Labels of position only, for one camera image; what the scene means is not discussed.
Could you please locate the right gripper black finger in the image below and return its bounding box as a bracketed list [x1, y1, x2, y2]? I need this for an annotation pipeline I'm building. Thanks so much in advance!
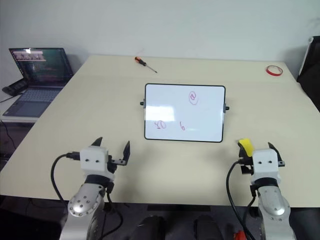
[238, 145, 253, 161]
[267, 141, 284, 163]

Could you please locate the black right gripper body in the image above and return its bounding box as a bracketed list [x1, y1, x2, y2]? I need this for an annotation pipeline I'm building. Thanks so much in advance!
[237, 157, 286, 176]

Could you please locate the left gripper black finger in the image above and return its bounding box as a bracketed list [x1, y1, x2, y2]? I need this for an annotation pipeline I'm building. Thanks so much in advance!
[90, 136, 104, 149]
[121, 140, 131, 166]

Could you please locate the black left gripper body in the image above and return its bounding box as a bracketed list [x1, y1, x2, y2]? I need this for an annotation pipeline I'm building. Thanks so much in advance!
[106, 154, 127, 176]

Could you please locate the yellow eraser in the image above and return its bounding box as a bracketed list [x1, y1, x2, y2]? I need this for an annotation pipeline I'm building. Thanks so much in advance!
[236, 137, 255, 159]

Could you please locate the small black-framed whiteboard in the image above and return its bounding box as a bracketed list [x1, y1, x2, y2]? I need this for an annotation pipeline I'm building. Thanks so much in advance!
[139, 82, 231, 144]

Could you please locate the red tape roll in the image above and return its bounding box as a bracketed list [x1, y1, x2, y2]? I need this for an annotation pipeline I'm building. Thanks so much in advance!
[265, 65, 284, 77]

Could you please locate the black chair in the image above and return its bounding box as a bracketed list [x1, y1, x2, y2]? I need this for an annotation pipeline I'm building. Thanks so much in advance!
[296, 35, 320, 112]

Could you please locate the open grey laptop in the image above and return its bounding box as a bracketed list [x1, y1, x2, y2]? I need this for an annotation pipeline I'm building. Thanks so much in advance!
[2, 47, 75, 118]

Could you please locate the orange and black screwdriver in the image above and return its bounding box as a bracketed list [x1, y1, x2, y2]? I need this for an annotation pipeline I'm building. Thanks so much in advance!
[134, 56, 158, 74]

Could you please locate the black desk phone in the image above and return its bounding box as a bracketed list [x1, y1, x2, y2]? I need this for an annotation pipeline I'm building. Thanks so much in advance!
[1, 79, 29, 96]

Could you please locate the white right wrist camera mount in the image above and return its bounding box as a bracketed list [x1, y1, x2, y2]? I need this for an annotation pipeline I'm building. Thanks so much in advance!
[251, 149, 281, 181]

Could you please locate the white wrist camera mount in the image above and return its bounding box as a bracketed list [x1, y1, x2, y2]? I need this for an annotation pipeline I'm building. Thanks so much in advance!
[79, 146, 109, 174]
[251, 149, 281, 181]

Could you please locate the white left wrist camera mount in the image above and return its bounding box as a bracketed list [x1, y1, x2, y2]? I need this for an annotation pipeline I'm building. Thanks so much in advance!
[79, 146, 109, 174]

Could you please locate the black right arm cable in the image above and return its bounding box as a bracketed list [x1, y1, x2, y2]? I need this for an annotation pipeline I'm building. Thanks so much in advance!
[225, 159, 254, 240]

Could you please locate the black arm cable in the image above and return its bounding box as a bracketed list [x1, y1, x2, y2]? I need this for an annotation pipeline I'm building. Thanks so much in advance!
[50, 151, 81, 202]
[225, 159, 254, 240]

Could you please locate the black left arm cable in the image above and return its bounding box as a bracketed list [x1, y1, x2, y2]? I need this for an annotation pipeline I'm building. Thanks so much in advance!
[50, 151, 81, 202]

